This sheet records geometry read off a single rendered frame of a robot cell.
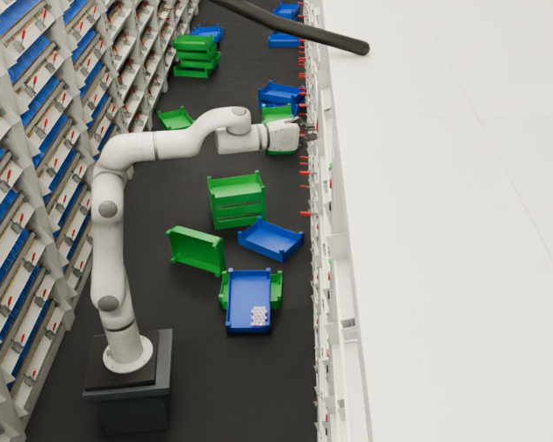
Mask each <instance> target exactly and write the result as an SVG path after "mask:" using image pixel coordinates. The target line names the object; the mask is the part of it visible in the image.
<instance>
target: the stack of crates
mask: <svg viewBox="0 0 553 442"><path fill-rule="evenodd" d="M207 180H208V189H209V197H210V205H211V213H212V220H213V224H214V228H215V230H219V229H226V228H232V227H238V226H244V225H253V224H254V223H256V222H257V218H258V217H259V216H261V217H262V221H265V222H266V203H265V187H264V186H262V181H261V178H260V176H259V171H258V170H256V171H255V175H243V176H235V177H229V178H222V179H215V180H212V178H211V177H210V176H207Z"/></svg>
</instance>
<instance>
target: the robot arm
mask: <svg viewBox="0 0 553 442"><path fill-rule="evenodd" d="M297 122H298V124H297ZM314 124H316V123H311V124H307V123H306V122H304V121H303V120H302V119H301V118H300V116H296V117H295V118H290V119H283V120H277V121H274V122H270V123H267V124H266V125H264V124H259V125H251V115H250V112H249V110H248V109H246V108H243V107H226V108H218V109H214V110H209V111H207V112H206V113H205V114H203V115H202V116H201V117H199V118H198V119H197V120H196V121H195V122H194V124H193V125H192V126H191V127H189V128H188V129H185V130H174V131H159V132H136V133H126V134H119V135H117V136H115V137H113V138H111V139H110V140H109V141H108V142H107V143H106V145H105V146H104V149H103V152H102V153H101V156H100V158H99V160H98V161H97V163H96V165H95V167H94V171H93V175H92V183H91V220H92V237H93V267H92V270H91V286H90V297H91V301H92V302H93V304H94V306H95V307H96V308H97V309H98V310H99V315H100V318H101V321H102V325H103V327H104V332H105V336H106V338H107V341H108V344H109V345H108V346H107V347H106V349H105V351H104V357H103V358H104V364H105V365H106V367H107V368H108V369H110V370H111V371H112V372H115V373H120V374H125V373H131V372H134V371H136V370H138V369H140V368H142V367H144V366H145V365H146V364H147V363H148V362H149V361H150V359H151V357H152V355H153V346H152V344H151V342H150V341H149V339H147V338H145V337H143V336H141V335H140V333H139V329H138V325H137V322H136V318H135V315H134V312H133V306H132V300H131V294H130V289H129V283H128V278H127V273H126V268H125V266H124V260H123V233H124V178H125V174H126V171H127V169H128V168H130V167H131V166H132V164H133V163H135V162H141V161H151V160H170V159H179V158H189V157H193V156H196V155H198V154H199V152H200V150H201V147H202V145H203V142H204V140H205V138H206V136H207V135H208V134H210V133H211V132H213V131H215V144H216V148H217V152H218V154H228V153H244V152H252V151H262V150H266V148H268V150H270V151H293V150H294V151H297V150H298V149H299V147H300V146H302V145H303V144H304V143H306V141H314V140H316V139H318V136H317V133H307V134H305V136H300V135H299V132H301V131H305V130H307V131H309V132H310V131H316V130H315V127H314ZM301 126H302V127H301Z"/></svg>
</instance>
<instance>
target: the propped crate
mask: <svg viewBox="0 0 553 442"><path fill-rule="evenodd" d="M228 272H229V279H228V295H227V311H226V330H227V332H270V294H271V272H270V267H266V270H233V269H232V268H229V271H228ZM255 306H256V307H258V306H261V307H262V306H264V307H265V310H267V312H268V318H267V319H268V322H265V327H251V323H252V321H251V317H252V313H251V310H253V309H254V307H255Z"/></svg>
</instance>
